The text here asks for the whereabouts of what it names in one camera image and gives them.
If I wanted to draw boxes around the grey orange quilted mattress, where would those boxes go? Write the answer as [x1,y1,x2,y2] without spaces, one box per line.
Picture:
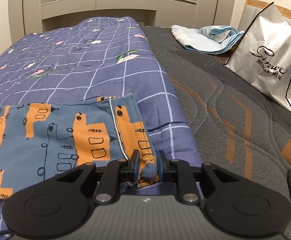
[140,25,291,240]

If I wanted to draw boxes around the white shopping bag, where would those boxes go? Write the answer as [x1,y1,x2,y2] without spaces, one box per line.
[225,15,291,112]

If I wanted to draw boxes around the wooden padded headboard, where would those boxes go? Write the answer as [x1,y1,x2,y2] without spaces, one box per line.
[238,0,291,31]

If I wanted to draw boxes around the beige built-in cabinet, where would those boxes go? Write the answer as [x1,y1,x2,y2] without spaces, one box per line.
[8,0,235,42]

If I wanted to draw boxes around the light blue white blanket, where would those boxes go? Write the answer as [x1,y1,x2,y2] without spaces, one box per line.
[171,24,244,55]

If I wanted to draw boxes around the blue orange patterned pants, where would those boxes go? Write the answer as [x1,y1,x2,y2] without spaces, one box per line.
[0,94,159,199]

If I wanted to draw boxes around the purple checked floral quilt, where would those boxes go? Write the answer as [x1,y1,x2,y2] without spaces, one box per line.
[0,17,202,233]

